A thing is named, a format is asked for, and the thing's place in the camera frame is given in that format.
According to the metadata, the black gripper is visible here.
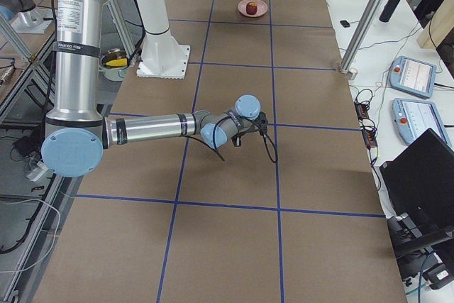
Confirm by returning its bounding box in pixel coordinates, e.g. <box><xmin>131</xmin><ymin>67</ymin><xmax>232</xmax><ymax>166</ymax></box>
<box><xmin>232</xmin><ymin>124</ymin><xmax>260</xmax><ymax>147</ymax></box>

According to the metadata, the small black square device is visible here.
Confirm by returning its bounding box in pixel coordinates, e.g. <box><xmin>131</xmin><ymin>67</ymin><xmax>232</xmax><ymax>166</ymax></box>
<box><xmin>340</xmin><ymin>20</ymin><xmax>350</xmax><ymax>28</ymax></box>

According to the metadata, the blue teach pendant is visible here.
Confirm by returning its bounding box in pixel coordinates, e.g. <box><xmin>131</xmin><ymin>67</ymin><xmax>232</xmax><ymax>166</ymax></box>
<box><xmin>392</xmin><ymin>98</ymin><xmax>452</xmax><ymax>147</ymax></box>
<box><xmin>388</xmin><ymin>56</ymin><xmax>437</xmax><ymax>99</ymax></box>

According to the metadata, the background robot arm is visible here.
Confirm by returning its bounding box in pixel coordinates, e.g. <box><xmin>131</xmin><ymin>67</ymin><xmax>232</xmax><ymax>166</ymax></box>
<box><xmin>1</xmin><ymin>0</ymin><xmax>51</xmax><ymax>34</ymax></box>

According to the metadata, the black bottle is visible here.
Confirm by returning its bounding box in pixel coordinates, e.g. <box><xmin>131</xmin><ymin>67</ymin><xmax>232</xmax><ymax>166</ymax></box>
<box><xmin>379</xmin><ymin>0</ymin><xmax>400</xmax><ymax>23</ymax></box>

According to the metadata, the pink plate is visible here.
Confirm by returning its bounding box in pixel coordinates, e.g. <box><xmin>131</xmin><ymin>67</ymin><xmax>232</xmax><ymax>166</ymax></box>
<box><xmin>238</xmin><ymin>0</ymin><xmax>268</xmax><ymax>18</ymax></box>

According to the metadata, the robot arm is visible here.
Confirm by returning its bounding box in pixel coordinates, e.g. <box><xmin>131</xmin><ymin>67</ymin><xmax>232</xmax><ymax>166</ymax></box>
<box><xmin>41</xmin><ymin>0</ymin><xmax>265</xmax><ymax>177</ymax></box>

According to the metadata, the white power adapter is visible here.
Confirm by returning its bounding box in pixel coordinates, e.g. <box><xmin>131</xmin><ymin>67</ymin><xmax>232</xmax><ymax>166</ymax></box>
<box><xmin>26</xmin><ymin>161</ymin><xmax>48</xmax><ymax>182</ymax></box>

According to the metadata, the black laptop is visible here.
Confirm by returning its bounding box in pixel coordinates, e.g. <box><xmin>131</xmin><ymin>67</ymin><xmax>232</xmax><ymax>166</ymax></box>
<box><xmin>380</xmin><ymin>128</ymin><xmax>453</xmax><ymax>228</ymax></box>

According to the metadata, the red apple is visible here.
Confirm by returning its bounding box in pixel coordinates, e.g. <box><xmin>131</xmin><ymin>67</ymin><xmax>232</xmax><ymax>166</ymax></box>
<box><xmin>245</xmin><ymin>1</ymin><xmax>258</xmax><ymax>16</ymax></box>

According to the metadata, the near blue teach pendant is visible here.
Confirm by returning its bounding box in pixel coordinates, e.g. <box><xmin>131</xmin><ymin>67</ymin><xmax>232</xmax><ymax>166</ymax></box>
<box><xmin>392</xmin><ymin>98</ymin><xmax>452</xmax><ymax>147</ymax></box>

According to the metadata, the white camera mast base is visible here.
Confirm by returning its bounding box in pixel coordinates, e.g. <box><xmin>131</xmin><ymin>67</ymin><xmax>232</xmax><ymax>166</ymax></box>
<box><xmin>136</xmin><ymin>0</ymin><xmax>190</xmax><ymax>79</ymax></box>

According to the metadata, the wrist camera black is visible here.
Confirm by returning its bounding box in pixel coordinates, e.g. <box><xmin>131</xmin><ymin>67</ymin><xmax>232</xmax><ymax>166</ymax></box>
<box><xmin>255</xmin><ymin>111</ymin><xmax>268</xmax><ymax>133</ymax></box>

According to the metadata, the white pot with yellow item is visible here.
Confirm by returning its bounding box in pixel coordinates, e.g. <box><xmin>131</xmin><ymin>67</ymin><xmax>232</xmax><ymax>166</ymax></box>
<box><xmin>99</xmin><ymin>48</ymin><xmax>128</xmax><ymax>82</ymax></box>

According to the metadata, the far blue teach pendant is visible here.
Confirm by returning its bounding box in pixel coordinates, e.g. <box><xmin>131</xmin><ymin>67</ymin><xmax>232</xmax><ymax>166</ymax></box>
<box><xmin>388</xmin><ymin>56</ymin><xmax>437</xmax><ymax>99</ymax></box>

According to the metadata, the black orange usb hub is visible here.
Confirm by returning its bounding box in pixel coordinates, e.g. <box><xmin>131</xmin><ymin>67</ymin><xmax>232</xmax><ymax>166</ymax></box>
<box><xmin>354</xmin><ymin>101</ymin><xmax>370</xmax><ymax>120</ymax></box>

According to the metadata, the aluminium frame post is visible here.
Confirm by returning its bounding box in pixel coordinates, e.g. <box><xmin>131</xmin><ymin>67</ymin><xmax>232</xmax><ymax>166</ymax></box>
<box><xmin>339</xmin><ymin>0</ymin><xmax>383</xmax><ymax>80</ymax></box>

